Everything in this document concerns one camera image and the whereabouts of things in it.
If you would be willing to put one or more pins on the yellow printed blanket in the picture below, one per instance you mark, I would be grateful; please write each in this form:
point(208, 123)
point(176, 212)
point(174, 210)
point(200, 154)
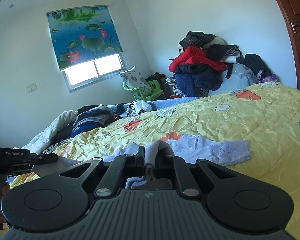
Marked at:
point(240, 120)

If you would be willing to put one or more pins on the lavender long-sleeve shirt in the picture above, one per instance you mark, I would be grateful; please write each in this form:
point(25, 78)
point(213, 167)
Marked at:
point(190, 152)

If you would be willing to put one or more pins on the black patterned garment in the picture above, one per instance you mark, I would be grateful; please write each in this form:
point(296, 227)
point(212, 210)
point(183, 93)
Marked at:
point(196, 38)

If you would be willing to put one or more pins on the black backpack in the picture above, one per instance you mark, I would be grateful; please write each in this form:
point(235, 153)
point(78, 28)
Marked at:
point(256, 63)

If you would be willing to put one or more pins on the red jacket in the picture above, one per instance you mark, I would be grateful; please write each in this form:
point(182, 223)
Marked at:
point(192, 57)

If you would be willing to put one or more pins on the green plastic chair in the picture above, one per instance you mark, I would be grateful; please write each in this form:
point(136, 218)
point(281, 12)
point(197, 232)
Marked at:
point(153, 90)

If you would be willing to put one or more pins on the purple plastic bag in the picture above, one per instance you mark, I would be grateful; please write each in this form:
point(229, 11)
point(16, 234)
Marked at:
point(268, 78)

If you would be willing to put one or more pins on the clear plastic bag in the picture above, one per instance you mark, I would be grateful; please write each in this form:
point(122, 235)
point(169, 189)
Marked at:
point(242, 73)

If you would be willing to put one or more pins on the white wall socket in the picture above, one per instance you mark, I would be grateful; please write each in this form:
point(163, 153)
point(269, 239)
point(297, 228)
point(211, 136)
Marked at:
point(32, 87)

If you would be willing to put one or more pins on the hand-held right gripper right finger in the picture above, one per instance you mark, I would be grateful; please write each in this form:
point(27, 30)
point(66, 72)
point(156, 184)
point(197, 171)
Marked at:
point(182, 175)

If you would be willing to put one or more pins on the white quilt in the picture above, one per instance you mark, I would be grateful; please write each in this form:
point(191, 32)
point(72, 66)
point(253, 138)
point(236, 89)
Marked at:
point(55, 127)

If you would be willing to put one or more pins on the floral pillow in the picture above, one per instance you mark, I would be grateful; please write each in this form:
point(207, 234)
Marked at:
point(136, 81)

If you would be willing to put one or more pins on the black and grey garment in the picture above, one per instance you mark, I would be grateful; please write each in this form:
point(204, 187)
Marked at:
point(225, 51)

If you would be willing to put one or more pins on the navy jacket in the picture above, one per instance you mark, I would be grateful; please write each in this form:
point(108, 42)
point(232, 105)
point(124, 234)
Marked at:
point(190, 82)

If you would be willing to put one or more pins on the pile of dark folded clothes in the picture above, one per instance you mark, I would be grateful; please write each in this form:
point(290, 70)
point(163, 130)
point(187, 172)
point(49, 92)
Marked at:
point(95, 120)

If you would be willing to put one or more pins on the black bag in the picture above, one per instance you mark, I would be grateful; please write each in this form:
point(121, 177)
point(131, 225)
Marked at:
point(156, 77)

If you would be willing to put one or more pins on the checkered cloth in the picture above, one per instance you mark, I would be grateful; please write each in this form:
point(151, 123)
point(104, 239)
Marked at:
point(173, 86)

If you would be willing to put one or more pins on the brown wooden door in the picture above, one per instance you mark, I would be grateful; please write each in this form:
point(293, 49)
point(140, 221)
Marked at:
point(297, 5)

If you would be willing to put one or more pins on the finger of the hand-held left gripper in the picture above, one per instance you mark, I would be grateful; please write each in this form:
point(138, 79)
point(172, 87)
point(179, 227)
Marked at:
point(46, 158)

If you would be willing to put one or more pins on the person's left hand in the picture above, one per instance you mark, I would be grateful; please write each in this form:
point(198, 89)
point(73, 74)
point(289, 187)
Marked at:
point(5, 188)

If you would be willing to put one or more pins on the blue bed sheet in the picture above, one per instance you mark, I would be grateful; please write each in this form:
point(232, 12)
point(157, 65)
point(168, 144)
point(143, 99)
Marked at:
point(175, 101)

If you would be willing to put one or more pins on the window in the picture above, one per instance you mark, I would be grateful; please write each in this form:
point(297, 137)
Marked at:
point(95, 72)

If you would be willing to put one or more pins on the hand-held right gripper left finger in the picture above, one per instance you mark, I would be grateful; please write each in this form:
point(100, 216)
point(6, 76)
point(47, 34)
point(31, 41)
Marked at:
point(115, 172)

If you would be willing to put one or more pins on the lotus print roller blind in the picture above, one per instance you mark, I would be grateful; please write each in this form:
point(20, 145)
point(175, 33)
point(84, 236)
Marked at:
point(82, 35)

